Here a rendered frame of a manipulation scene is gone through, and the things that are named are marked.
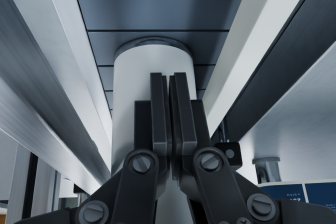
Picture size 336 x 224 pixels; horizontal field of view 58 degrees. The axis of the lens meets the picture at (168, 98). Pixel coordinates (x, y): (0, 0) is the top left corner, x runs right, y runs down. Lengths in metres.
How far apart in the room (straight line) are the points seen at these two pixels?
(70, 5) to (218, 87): 0.09
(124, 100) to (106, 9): 0.05
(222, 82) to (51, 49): 0.17
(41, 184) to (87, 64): 0.22
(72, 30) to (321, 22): 0.16
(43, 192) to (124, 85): 0.25
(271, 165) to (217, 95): 0.35
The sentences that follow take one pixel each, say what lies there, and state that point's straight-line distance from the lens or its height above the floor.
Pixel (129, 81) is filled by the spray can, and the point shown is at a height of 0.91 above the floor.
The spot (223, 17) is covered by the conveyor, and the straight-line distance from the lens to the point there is 0.17.
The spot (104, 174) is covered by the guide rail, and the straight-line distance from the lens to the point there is 0.17.
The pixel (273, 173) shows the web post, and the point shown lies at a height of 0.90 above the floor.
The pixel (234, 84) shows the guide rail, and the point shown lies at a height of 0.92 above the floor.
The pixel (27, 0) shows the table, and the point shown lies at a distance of 0.25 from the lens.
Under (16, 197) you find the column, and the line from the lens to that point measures 0.41.
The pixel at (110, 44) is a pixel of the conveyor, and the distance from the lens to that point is 0.19.
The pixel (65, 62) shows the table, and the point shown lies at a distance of 0.31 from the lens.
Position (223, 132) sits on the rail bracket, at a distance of 0.37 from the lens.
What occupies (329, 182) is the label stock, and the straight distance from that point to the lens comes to 0.55.
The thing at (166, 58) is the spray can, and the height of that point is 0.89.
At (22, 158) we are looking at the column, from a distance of 0.41.
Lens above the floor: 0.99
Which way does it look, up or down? 24 degrees down
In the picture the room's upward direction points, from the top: 177 degrees clockwise
